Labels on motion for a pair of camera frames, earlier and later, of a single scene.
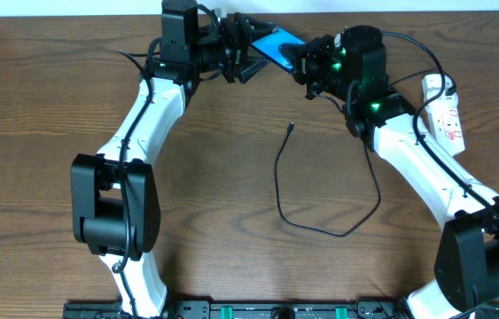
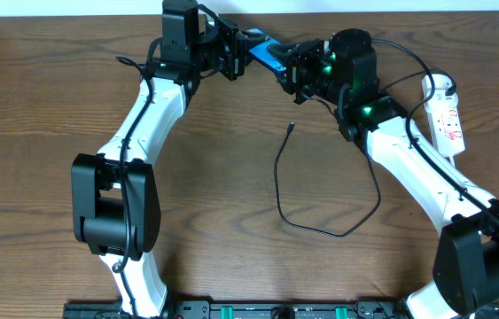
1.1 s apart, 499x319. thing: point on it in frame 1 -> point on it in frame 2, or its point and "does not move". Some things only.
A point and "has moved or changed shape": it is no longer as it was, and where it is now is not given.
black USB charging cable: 313,229 -> 453,82
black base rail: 249,309 does not move
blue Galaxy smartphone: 268,47 has moved or changed shape
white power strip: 446,123 does not move
